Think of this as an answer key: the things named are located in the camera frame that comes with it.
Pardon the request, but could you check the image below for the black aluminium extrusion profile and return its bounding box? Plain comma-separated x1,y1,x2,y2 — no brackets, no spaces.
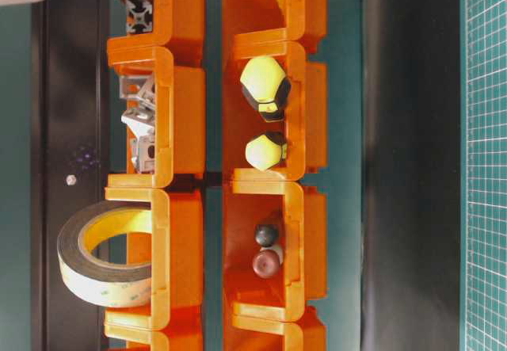
125,1,153,34

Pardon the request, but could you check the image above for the silver corner bracket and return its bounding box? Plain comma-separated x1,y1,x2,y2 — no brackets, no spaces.
120,74,156,111
121,107,155,138
130,135,155,174

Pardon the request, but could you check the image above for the large yellow black screwdriver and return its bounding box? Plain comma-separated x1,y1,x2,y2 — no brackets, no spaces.
240,55,292,122

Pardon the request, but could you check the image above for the orange storage bin rack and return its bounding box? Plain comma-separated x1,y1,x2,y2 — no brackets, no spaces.
103,0,329,351

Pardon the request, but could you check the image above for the red white handle screwdriver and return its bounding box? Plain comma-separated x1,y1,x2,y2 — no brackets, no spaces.
271,244,284,265

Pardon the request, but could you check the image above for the green cutting mat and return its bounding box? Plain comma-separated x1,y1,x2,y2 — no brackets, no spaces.
460,0,506,350

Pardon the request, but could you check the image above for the black handle screwdriver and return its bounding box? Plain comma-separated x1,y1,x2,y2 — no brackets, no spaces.
255,224,279,248

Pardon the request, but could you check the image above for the roll of double-sided tape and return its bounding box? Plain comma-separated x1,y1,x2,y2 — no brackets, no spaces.
56,200,154,308

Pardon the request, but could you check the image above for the silver corner bracket lower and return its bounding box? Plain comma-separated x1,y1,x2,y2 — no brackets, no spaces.
130,135,155,174

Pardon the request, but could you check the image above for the small yellow black screwdriver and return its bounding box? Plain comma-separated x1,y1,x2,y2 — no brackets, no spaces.
245,132,288,171

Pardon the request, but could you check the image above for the silver corner bracket upper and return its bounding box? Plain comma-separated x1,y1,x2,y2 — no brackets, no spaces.
120,74,156,111

